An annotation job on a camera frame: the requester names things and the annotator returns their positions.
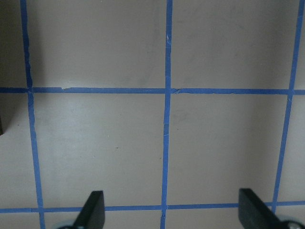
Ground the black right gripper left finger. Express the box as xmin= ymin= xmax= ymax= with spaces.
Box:
xmin=72 ymin=191 xmax=105 ymax=229

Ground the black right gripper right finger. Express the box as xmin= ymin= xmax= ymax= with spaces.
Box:
xmin=238 ymin=188 xmax=289 ymax=229

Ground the dark brown wooden cabinet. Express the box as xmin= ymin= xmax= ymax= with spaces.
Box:
xmin=0 ymin=0 xmax=31 ymax=135

